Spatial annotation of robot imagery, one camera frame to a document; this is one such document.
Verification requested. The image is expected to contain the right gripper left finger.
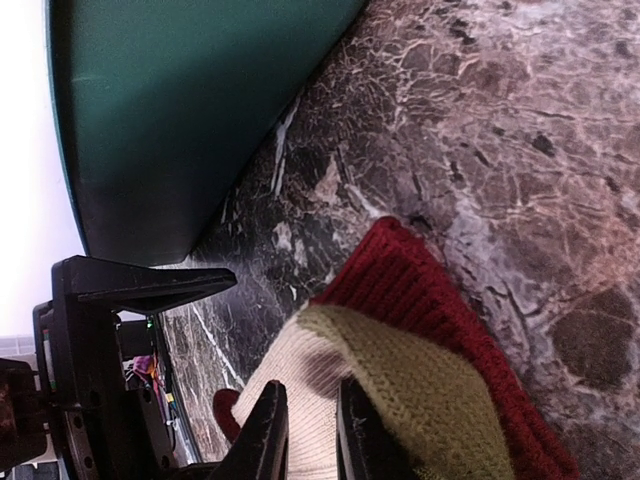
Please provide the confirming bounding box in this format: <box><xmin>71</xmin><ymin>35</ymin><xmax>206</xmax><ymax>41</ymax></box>
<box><xmin>208</xmin><ymin>380</ymin><xmax>289</xmax><ymax>480</ymax></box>

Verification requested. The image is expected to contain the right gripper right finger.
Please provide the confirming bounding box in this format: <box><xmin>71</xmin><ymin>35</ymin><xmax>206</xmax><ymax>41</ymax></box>
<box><xmin>336</xmin><ymin>378</ymin><xmax>415</xmax><ymax>480</ymax></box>

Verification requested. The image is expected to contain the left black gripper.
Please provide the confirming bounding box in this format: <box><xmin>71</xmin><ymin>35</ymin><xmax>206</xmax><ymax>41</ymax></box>
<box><xmin>1</xmin><ymin>256</ymin><xmax>237</xmax><ymax>479</ymax></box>

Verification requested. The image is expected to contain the beige striped sock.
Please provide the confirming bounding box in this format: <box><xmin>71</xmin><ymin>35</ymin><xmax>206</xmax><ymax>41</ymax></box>
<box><xmin>213</xmin><ymin>217</ymin><xmax>579</xmax><ymax>479</ymax></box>

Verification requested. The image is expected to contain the green divided organizer tray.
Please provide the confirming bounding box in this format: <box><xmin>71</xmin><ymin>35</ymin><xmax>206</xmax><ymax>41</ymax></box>
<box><xmin>46</xmin><ymin>0</ymin><xmax>362</xmax><ymax>266</ymax></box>

